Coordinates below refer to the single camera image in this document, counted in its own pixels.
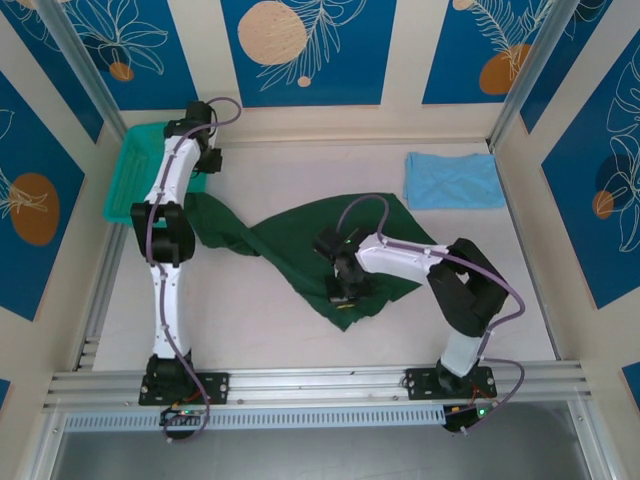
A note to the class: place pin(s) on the dark green t-shirt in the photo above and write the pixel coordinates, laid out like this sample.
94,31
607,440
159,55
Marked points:
285,240

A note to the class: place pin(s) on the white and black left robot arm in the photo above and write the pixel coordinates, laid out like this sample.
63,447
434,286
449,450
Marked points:
167,310

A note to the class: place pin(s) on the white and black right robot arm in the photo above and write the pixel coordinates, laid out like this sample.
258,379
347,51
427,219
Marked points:
395,257

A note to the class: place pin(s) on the blue panel with flower outline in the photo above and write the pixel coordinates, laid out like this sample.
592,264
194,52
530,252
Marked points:
150,75

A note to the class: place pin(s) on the teal plastic basket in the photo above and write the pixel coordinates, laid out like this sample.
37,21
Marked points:
130,170

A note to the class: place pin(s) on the blue panel with peach circle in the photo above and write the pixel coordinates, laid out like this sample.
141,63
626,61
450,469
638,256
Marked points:
310,75

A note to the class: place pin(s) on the light blue folded t-shirt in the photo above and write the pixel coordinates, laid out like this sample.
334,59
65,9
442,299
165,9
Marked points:
450,182

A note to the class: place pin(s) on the black controller board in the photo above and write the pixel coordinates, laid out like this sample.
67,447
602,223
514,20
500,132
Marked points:
186,416
462,420

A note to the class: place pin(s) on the blue panel with fern outline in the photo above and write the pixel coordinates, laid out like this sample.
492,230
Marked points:
460,50

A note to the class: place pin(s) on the aluminium frame rail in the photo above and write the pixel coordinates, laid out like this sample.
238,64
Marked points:
310,385

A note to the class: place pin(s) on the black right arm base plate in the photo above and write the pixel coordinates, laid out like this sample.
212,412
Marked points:
420,382

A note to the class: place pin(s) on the aluminium frame post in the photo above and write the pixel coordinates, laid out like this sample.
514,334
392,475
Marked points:
85,65
525,75

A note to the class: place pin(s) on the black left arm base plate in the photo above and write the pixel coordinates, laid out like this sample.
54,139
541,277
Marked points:
215,387

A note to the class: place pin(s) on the blue floral wall panel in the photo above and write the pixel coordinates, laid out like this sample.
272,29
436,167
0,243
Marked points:
590,240
30,150

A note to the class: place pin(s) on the aluminium side rail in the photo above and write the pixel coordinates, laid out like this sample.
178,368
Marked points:
95,325
542,305

